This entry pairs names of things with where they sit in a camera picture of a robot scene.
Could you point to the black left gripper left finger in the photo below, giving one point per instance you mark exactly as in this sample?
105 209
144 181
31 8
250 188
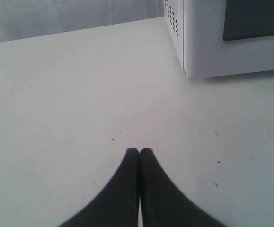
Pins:
117 205

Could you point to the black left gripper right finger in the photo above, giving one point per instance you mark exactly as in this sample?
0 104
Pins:
162 203

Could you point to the white microwave door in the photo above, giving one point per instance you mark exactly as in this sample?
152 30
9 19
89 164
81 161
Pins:
228 37

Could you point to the white microwave oven body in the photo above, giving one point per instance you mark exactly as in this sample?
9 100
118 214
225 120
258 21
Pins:
174 16

